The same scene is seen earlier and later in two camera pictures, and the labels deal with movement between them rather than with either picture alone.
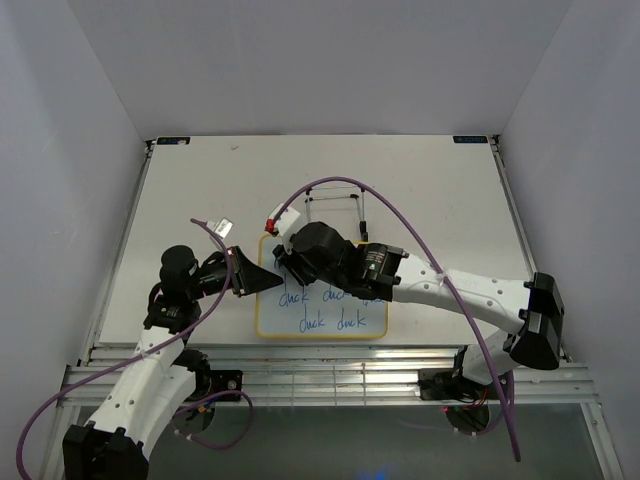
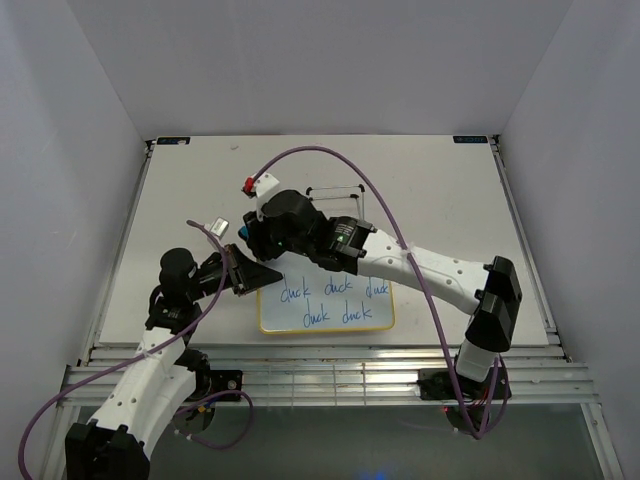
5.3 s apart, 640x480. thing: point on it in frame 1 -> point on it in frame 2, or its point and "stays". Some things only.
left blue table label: (173, 141) stays
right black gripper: (290, 261) -> (259, 242)
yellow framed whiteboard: (290, 310) stays
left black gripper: (250, 278) stays
